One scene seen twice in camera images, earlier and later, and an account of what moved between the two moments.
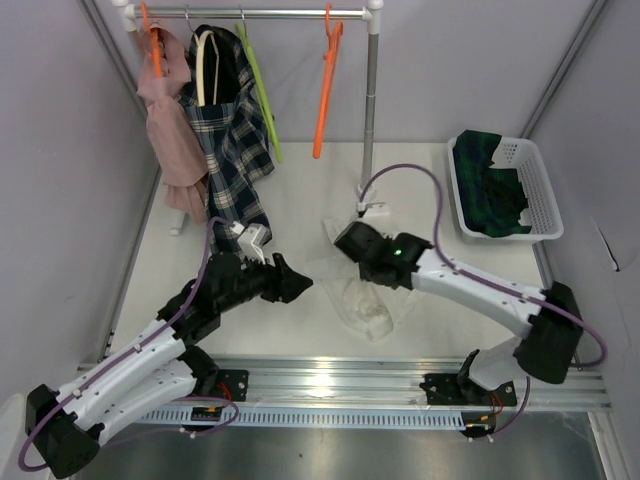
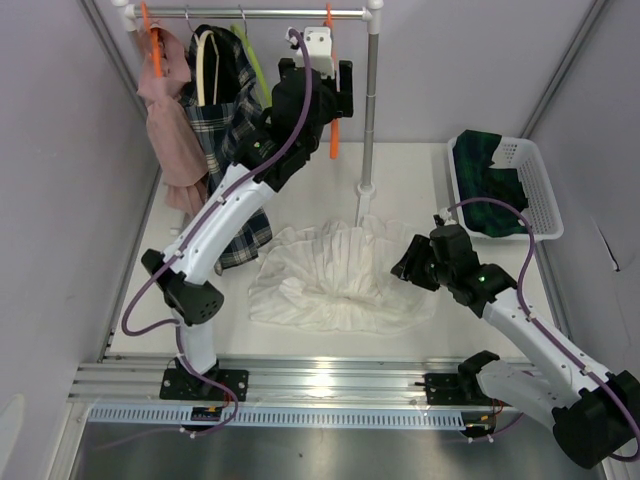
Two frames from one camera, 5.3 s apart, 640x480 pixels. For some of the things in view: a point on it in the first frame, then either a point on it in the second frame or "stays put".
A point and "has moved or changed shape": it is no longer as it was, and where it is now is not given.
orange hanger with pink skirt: x=156 y=41 stays put
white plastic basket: x=543 y=213 stays put
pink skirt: x=178 y=155 stays put
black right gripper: x=363 y=274 → x=409 y=267
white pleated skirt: x=367 y=307 has moved or changed shape
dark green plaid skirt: x=492 y=199 stays put
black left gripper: x=286 y=285 → x=342 y=100
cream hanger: x=199 y=37 stays put
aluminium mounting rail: x=377 y=384 stays put
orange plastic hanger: x=331 y=57 has moved or changed shape
